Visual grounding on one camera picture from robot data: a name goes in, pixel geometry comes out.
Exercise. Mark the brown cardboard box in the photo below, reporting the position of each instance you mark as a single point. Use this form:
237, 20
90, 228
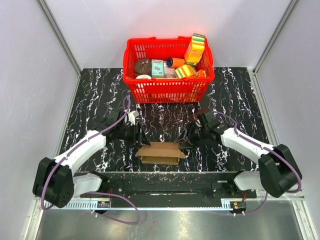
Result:
160, 153

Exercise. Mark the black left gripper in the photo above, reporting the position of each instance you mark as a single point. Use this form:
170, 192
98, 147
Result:
144, 140

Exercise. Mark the aluminium frame rail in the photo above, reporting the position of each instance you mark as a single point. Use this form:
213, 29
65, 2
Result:
59, 35

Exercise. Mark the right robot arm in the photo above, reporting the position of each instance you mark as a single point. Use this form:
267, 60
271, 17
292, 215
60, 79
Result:
278, 172

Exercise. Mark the pink small box in basket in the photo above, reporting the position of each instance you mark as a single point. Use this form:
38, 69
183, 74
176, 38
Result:
168, 72

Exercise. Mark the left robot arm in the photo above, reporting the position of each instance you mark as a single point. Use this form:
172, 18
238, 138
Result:
55, 181

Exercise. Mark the red plastic shopping basket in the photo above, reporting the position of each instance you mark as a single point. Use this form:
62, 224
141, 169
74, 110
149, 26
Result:
166, 90

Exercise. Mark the small orange packet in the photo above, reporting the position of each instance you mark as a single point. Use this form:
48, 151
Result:
200, 74

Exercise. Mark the white round lid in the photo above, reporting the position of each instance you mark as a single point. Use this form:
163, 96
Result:
144, 76

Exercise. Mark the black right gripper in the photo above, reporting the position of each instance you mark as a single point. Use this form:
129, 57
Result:
182, 139

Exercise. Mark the teal snack box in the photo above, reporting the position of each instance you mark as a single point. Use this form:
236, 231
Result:
157, 68

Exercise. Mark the orange tube with blue cap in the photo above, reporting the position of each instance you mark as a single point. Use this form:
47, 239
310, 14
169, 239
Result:
173, 62

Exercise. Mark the yellow green striped box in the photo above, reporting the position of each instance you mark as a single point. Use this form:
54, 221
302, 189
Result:
185, 71

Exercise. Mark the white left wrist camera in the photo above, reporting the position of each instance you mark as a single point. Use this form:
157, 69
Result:
131, 118

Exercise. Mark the tall orange yellow carton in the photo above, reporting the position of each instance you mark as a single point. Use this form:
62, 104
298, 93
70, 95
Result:
195, 49

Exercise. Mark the brown round cookie pack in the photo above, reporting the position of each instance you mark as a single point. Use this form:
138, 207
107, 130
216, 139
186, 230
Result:
143, 66

